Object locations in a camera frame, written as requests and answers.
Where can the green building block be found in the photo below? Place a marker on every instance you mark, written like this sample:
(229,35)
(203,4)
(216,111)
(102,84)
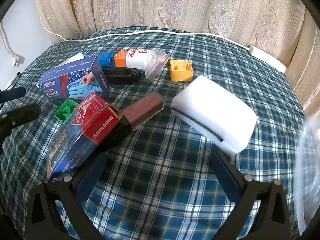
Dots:
(65,111)

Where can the white power strip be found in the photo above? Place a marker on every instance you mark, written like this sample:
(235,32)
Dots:
(265,57)

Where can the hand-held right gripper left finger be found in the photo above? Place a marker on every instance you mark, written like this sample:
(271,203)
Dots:
(86,180)

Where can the white wall plug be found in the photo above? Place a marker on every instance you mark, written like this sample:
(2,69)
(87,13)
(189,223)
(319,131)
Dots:
(18,60)

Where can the black ribbed case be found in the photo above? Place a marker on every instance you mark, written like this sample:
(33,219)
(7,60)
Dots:
(120,76)

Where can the white sponge black strip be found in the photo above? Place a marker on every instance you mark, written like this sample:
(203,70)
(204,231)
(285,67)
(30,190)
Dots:
(212,105)

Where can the red blue playing card box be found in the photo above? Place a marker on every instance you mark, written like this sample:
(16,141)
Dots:
(100,127)

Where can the blue glove box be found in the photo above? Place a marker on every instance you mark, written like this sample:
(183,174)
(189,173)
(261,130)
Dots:
(65,80)

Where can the clear round plastic container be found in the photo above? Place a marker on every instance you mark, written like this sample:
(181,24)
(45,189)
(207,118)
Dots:
(310,180)

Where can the cream patterned curtain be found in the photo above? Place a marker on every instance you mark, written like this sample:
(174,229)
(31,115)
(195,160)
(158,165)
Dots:
(160,5)

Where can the blue plaid tablecloth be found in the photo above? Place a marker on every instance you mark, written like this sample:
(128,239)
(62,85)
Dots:
(162,167)

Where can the dark red clear case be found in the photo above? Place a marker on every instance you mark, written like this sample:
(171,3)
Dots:
(142,108)

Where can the yellow building block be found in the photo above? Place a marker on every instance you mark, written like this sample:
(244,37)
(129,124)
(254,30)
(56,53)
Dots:
(181,76)

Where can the white paper sheet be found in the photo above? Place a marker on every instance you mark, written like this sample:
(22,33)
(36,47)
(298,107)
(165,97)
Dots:
(76,56)

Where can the blue building block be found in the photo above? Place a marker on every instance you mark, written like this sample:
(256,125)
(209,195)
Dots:
(106,58)

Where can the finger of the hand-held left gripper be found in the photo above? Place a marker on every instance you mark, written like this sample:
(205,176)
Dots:
(12,93)
(17,117)

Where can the orange building block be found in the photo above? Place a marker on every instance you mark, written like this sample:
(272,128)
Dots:
(120,58)

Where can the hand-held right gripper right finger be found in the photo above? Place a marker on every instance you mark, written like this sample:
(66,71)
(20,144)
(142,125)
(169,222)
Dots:
(225,175)

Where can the clear zip bag white item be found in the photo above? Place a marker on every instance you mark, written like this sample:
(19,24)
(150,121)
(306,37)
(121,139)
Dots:
(140,60)

